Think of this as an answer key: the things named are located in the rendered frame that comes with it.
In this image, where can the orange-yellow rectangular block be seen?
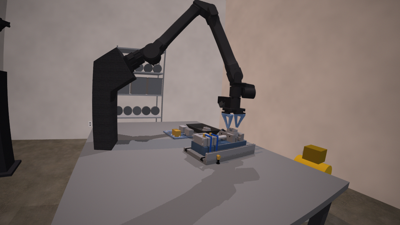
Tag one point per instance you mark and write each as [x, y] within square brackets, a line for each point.
[176, 132]

